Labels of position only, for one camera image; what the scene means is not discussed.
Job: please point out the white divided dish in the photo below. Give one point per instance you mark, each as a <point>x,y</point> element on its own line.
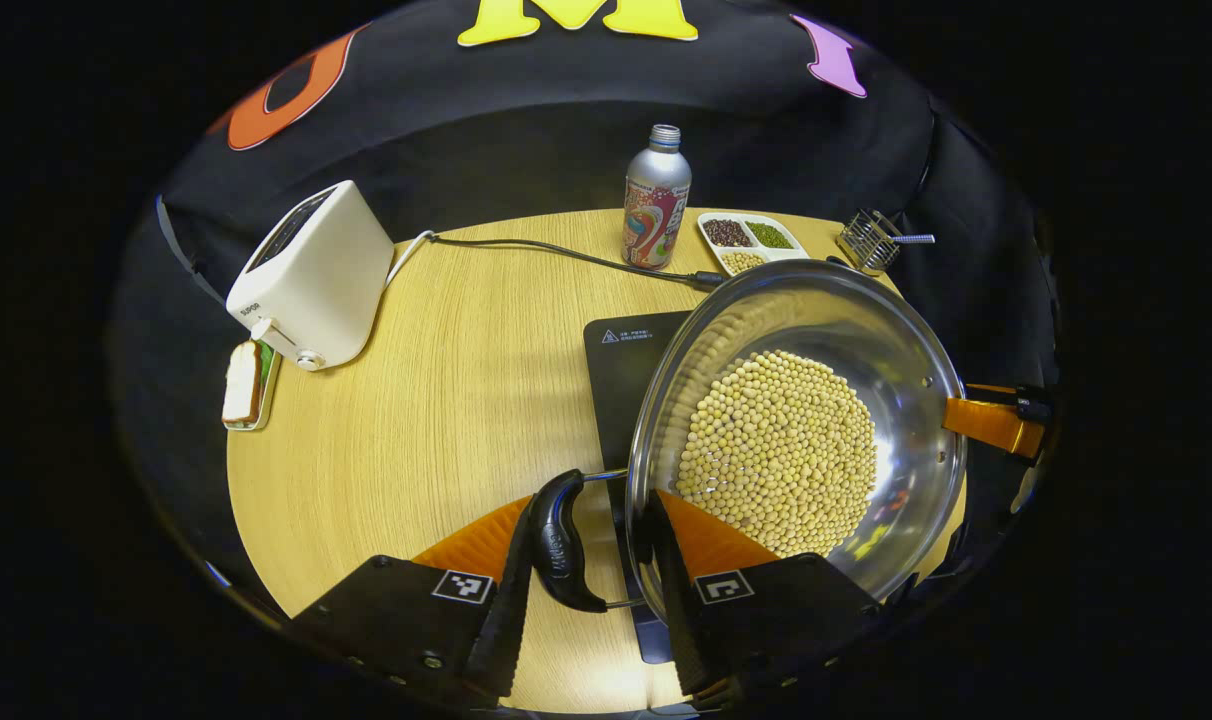
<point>766,252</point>

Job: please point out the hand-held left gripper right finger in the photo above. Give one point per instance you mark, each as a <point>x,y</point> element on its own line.
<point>681,625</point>

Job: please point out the heap of dark red beans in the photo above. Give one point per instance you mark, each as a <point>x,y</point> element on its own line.
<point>728,233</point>

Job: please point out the heap of green mung beans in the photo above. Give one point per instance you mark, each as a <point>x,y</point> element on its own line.
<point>769,235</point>

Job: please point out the white toaster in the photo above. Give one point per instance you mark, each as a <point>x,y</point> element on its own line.
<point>316,270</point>

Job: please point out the small green tray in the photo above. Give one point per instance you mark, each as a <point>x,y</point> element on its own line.
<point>269,385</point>

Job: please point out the toast slice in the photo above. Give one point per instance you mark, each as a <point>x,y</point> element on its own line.
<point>241,385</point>

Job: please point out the black induction cooktop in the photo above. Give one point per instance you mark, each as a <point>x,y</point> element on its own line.
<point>626,390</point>

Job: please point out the silver drink bottle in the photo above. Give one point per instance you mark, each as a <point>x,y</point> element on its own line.
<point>656,200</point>

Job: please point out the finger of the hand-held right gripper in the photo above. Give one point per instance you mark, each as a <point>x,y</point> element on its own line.
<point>1034,405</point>
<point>986,422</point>

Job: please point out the pile of yellow soybeans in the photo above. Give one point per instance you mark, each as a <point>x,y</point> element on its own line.
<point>776,450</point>

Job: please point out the black backdrop cloth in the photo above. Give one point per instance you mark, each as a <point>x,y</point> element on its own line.
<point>526,140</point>

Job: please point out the small heap of soybeans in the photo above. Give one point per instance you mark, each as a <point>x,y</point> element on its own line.
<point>743,262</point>

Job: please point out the stainless steel pot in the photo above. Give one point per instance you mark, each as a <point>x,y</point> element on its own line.
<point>866,320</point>

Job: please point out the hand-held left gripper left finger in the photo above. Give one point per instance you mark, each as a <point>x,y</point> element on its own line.
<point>506,620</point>

